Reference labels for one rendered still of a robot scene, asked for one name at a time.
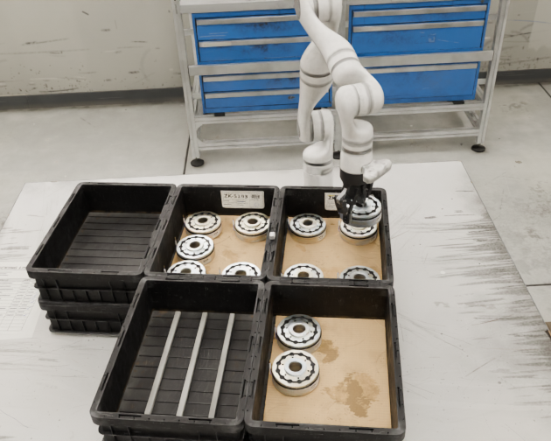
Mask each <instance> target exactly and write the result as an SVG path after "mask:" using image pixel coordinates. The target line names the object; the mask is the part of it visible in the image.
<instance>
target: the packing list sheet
mask: <svg viewBox="0 0 551 441"><path fill-rule="evenodd" d="M27 264H28V262H0V340H11V339H23V338H32V335H33V333H34V330H35V327H36V324H37V322H38V317H39V314H40V312H41V309H40V307H39V304H38V296H39V294H40V293H39V290H38V289H36V288H34V284H35V282H36V281H35V279H31V278H29V277H28V274H27V272H26V269H25V268H26V266H27Z"/></svg>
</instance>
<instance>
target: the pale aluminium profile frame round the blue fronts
mask: <svg viewBox="0 0 551 441"><path fill-rule="evenodd" d="M175 4H176V5H177V10H178V14H176V9H175ZM509 4H510V0H499V9H498V13H497V14H489V16H488V20H496V24H495V30H494V35H493V41H492V49H491V50H486V51H469V52H435V53H418V54H401V55H383V56H366V57H358V59H359V62H360V64H361V65H362V66H363V67H383V66H401V65H419V64H435V63H453V62H471V61H487V60H489V65H488V70H487V75H486V79H478V84H477V89H476V94H475V98H476V99H477V100H476V101H468V100H461V101H447V102H438V103H420V104H403V105H386V106H383V107H382V109H381V110H380V111H379V112H377V113H374V114H370V115H360V116H381V115H399V114H416V113H433V112H450V111H464V113H465V114H466V115H467V117H468V118H469V120H470V122H471V124H472V126H473V127H462V128H445V129H412V130H394V131H377V132H374V133H373V141H386V140H403V139H420V138H438V137H471V136H476V140H475V141H476V142H477V144H474V145H472V146H471V149H472V150H473V151H475V152H483V151H485V147H484V146H483V145H481V144H483V143H484V141H485V132H486V128H487V123H488V118H489V114H490V108H491V104H492V95H493V90H494V85H495V80H496V75H497V71H498V66H499V57H500V52H501V47H502V43H503V37H504V33H505V28H506V20H507V14H508V10H509ZM179 5H180V0H171V7H172V13H173V19H174V25H175V32H176V39H177V45H178V57H179V64H180V70H181V76H182V82H183V89H184V96H185V107H186V114H187V120H188V127H189V133H190V139H191V146H192V158H196V159H193V160H192V161H191V166H194V167H199V166H201V165H203V164H204V160H203V159H200V153H199V150H215V149H232V148H249V147H266V146H284V145H300V144H314V143H316V142H310V143H305V142H302V141H301V140H300V139H299V137H298V136H274V137H257V138H240V139H223V140H205V139H202V138H201V137H200V133H201V127H202V124H210V123H244V122H261V121H279V120H296V119H297V113H298V110H283V111H266V112H248V113H231V114H225V112H220V113H214V115H206V114H208V113H206V114H204V113H203V106H202V99H201V91H200V84H199V75H212V74H244V73H260V72H278V71H296V70H300V61H301V60H300V59H296V60H278V61H260V62H243V63H227V64H211V65H198V62H197V55H196V48H195V40H194V33H193V26H192V14H191V13H189V20H190V27H191V29H185V30H184V25H183V19H182V14H181V13H180V6H179ZM345 8H346V0H343V5H342V11H341V18H340V22H339V27H338V35H340V36H341V37H343V38H344V39H345V28H346V27H348V24H349V21H345ZM189 35H192V48H193V56H194V63H195V65H193V66H188V59H187V51H186V45H185V36H189ZM194 75H195V76H194ZM190 76H194V82H193V87H192V86H191V79H190ZM479 84H485V90H484V92H483V90H482V89H481V87H480V86H479ZM339 88H341V87H340V86H338V85H337V84H336V83H335V82H334V81H333V82H332V106H331V107H324V108H314V109H313V110H320V109H329V110H330V111H331V112H332V115H333V119H334V137H333V143H334V149H335V152H333V159H340V152H341V147H342V129H341V123H340V119H339V115H338V111H337V108H336V104H335V95H336V93H337V91H338V89H339ZM475 110H480V115H479V117H478V115H477V113H476V112H475Z"/></svg>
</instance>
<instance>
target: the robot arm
mask: <svg viewBox="0 0 551 441"><path fill-rule="evenodd" d="M294 6H295V11H296V15H297V17H298V20H299V21H300V23H301V25H302V27H303V28H304V29H305V30H306V32H307V33H308V35H309V37H310V38H311V40H312V41H311V42H310V44H309V45H308V47H307V48H306V50H305V51H304V53H303V56H302V58H301V61H300V98H299V106H298V113H297V121H296V131H297V135H298V137H299V139H300V140H301V141H302V142H305V143H310V142H316V143H314V144H313V145H311V146H309V147H307V148H306V149H305V150H304V151H303V185H304V186H333V137H334V119H333V115H332V112H331V111H330V110H329V109H320V110H313V109H314V107H315V106H316V104H317V103H318V102H319V101H320V99H321V98H322V97H323V96H324V95H325V94H326V92H327V91H328V90H329V88H330V87H331V84H332V82H333V81H334V82H335V83H336V84H337V85H338V86H340V88H339V89H338V91H337V93H336V95H335V104H336V108H337V111H338V115H339V119H340V123H341V129H342V147H341V152H340V167H339V176H340V179H341V180H342V182H343V186H342V193H341V194H340V195H337V194H336V195H335V196H334V201H335V205H336V208H337V211H338V212H339V213H341V214H343V222H344V223H345V224H346V225H348V226H350V225H351V224H352V209H353V206H354V205H356V206H357V207H364V204H365V203H366V198H368V199H369V198H370V195H371V191H372V188H373V182H374V181H376V180H377V179H379V178H381V177H382V176H383V175H385V174H386V173H387V172H389V171H390V170H391V167H392V162H391V161H390V160H389V159H381V160H373V126H372V124H371V123H369V122H367V121H364V120H359V119H354V117H355V116H364V115H370V114H374V113H377V112H379V111H380V110H381V109H382V107H383V104H384V94H383V91H382V88H381V86H380V84H379V83H378V82H377V80H376V79H374V77H373V76H372V75H371V74H370V73H369V72H368V71H367V70H366V69H365V68H364V67H363V66H362V65H361V64H360V62H359V59H358V57H357V55H356V52H355V51H354V50H353V48H352V46H351V45H350V43H349V42H348V41H347V40H345V39H344V38H343V37H341V36H340V35H338V27H339V22H340V18H341V11H342V0H294ZM366 188H367V189H368V190H367V192H366ZM346 204H348V205H349V208H348V207H346Z"/></svg>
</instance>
